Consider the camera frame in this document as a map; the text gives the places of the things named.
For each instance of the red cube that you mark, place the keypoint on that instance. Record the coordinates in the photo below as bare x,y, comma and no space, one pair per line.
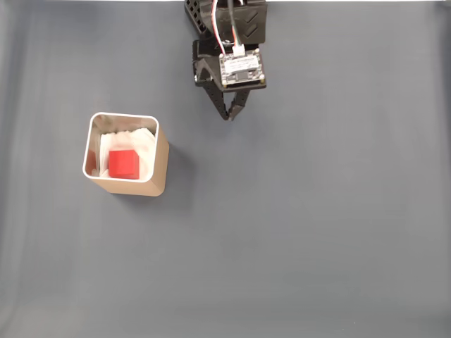
121,163

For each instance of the beige square box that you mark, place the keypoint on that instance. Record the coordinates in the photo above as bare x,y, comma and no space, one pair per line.
160,165

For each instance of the dark blue table mat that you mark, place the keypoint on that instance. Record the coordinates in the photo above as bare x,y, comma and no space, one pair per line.
282,176

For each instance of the white tissue paper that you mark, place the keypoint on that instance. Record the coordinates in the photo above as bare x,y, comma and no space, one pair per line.
144,148

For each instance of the camera circuit board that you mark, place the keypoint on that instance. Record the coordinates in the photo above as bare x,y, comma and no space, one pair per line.
243,68

